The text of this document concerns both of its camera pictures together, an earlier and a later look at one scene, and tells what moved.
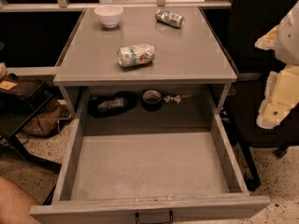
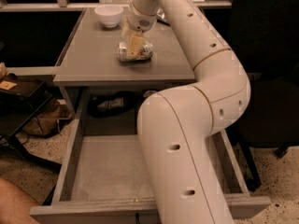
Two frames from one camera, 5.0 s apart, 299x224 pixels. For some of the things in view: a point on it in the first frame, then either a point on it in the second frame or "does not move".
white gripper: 289,39 to 140,22
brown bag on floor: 49,119 does not move
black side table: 21,98 does not move
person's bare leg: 15,204 does not move
